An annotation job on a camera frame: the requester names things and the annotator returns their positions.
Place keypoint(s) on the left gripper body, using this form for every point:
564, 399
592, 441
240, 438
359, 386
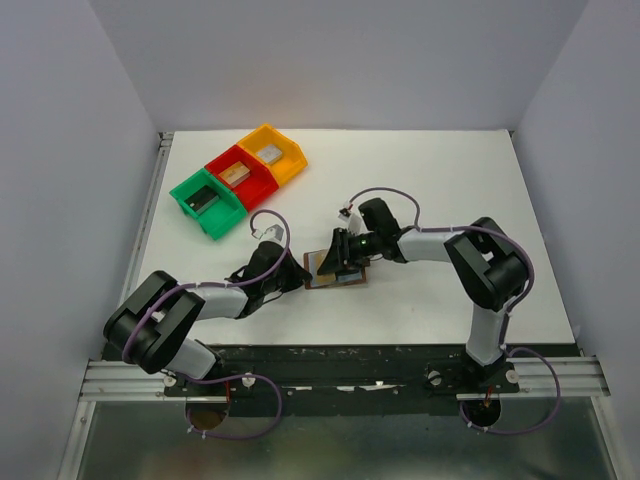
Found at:
288, 267

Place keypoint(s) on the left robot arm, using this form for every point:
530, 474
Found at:
150, 328

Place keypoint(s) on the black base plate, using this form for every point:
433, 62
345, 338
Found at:
353, 380

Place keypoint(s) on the gold metal block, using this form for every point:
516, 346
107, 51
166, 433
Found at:
235, 174

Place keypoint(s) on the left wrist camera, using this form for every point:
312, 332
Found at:
275, 234

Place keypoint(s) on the gold credit card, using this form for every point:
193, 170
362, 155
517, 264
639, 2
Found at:
312, 261

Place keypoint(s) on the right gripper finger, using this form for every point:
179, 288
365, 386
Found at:
353, 271
335, 258

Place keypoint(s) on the yellow plastic bin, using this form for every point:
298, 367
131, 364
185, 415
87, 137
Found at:
293, 161

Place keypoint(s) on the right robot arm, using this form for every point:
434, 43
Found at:
494, 270

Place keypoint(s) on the green plastic bin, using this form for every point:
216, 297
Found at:
218, 220

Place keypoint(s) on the dark metal block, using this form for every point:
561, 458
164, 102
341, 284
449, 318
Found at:
202, 199

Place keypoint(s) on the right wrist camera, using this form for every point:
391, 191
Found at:
352, 221

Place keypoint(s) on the silver metal block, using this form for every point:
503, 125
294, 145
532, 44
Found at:
270, 154

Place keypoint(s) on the brown leather card holder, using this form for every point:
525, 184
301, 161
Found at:
341, 283

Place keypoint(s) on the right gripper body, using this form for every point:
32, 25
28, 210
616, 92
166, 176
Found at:
341, 251

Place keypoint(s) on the red plastic bin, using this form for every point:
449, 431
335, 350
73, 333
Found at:
257, 188

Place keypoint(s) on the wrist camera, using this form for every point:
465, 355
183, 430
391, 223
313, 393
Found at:
352, 221
275, 234

